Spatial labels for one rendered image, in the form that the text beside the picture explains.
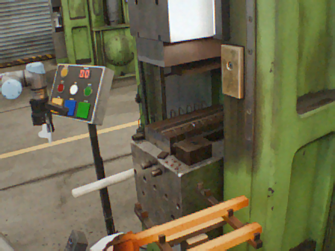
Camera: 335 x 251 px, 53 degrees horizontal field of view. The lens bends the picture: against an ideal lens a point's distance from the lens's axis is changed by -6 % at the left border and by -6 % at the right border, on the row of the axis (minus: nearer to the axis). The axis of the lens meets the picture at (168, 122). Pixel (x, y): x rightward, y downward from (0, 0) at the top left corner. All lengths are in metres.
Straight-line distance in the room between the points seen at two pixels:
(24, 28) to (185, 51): 7.98
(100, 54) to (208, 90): 4.52
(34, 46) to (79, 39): 3.17
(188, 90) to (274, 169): 0.69
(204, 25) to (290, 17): 0.35
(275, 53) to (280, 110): 0.18
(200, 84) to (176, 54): 0.47
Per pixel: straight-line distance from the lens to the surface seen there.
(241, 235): 0.91
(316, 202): 1.65
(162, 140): 1.42
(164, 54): 1.27
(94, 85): 1.73
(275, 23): 1.06
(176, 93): 1.66
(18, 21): 9.13
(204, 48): 1.38
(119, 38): 6.17
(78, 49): 6.21
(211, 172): 1.37
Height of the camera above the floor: 1.56
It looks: 22 degrees down
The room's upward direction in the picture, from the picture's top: 4 degrees counter-clockwise
